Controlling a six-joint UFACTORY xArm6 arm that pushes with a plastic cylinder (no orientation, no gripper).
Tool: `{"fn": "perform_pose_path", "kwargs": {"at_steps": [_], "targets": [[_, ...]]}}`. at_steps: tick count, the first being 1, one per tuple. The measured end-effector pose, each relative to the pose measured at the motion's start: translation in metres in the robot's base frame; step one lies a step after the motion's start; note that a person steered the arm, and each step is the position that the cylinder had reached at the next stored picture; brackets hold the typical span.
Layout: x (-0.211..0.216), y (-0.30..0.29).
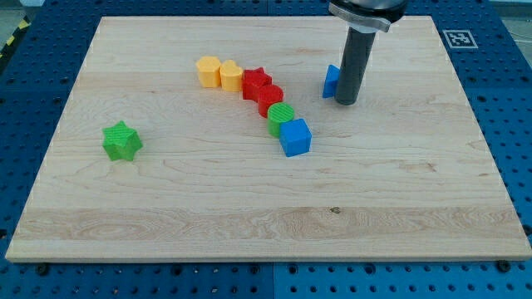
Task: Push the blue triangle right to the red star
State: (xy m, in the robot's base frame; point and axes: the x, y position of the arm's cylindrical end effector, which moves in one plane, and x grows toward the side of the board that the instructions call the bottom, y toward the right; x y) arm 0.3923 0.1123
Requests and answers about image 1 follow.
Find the blue triangle block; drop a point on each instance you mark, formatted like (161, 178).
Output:
(330, 82)

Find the wooden board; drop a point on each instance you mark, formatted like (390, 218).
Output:
(403, 175)

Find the fiducial marker tag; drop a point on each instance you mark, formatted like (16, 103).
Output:
(460, 39)

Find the red star block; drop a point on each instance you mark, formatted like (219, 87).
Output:
(253, 80)

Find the green star block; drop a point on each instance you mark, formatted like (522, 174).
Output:
(121, 142)

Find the blue cube block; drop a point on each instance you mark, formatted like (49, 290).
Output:
(295, 137)

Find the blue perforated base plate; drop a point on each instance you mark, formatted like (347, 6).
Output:
(39, 77)

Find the red cylinder block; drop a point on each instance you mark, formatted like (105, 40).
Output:
(267, 96)

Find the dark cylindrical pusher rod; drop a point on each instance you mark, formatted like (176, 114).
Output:
(357, 49)

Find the green cylinder block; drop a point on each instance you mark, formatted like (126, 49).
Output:
(277, 114)

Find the yellow hexagon block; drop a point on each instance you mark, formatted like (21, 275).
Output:
(208, 71)

